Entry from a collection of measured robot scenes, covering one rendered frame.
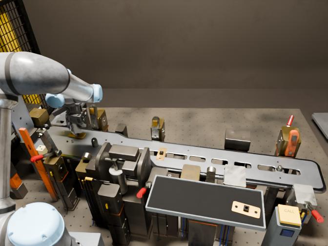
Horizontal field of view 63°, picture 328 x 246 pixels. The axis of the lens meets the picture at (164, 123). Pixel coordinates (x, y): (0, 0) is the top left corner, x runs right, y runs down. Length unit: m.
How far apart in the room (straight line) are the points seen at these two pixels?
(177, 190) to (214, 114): 1.18
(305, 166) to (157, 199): 0.72
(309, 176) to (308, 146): 0.65
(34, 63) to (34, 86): 0.06
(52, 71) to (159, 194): 0.51
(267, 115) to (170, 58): 1.75
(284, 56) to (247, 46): 0.48
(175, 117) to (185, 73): 1.65
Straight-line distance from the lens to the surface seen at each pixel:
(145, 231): 1.33
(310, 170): 1.34
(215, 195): 0.93
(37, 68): 0.78
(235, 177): 1.06
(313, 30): 3.68
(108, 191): 1.07
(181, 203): 0.91
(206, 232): 1.01
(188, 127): 1.90
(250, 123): 2.00
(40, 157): 1.22
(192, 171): 1.10
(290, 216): 0.95
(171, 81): 3.64
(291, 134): 1.34
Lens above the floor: 1.90
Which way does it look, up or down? 38 degrees down
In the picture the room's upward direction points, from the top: 3 degrees counter-clockwise
